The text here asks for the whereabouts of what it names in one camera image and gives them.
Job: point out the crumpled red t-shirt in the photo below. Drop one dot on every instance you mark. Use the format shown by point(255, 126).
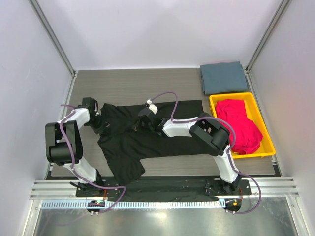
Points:
point(248, 136)

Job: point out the yellow plastic bin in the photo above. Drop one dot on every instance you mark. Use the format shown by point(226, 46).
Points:
point(253, 113)

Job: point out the aluminium frame post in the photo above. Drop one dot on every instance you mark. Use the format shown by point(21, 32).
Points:
point(50, 32)
point(284, 4)

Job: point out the aluminium front rail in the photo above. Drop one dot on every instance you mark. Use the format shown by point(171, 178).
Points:
point(271, 187)

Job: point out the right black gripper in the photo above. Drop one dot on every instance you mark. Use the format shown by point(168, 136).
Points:
point(138, 126)

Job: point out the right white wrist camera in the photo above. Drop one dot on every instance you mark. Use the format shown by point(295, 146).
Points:
point(151, 106)

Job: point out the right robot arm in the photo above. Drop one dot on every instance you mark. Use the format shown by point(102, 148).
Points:
point(208, 131)

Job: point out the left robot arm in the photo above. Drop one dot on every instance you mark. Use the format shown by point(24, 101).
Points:
point(64, 145)

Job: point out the left aluminium frame post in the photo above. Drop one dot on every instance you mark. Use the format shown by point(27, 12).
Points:
point(50, 32)

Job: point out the folded grey-blue t-shirt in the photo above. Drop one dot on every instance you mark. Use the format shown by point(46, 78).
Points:
point(223, 77)

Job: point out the slotted grey cable duct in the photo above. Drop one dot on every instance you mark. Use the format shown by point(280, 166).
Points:
point(97, 204)

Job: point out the black t-shirt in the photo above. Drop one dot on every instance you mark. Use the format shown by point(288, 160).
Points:
point(124, 146)

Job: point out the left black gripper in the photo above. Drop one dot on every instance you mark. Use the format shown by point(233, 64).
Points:
point(104, 127)

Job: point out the right aluminium frame post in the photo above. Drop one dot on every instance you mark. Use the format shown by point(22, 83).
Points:
point(284, 4)

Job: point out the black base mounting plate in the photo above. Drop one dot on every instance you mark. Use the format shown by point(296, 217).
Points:
point(180, 189)

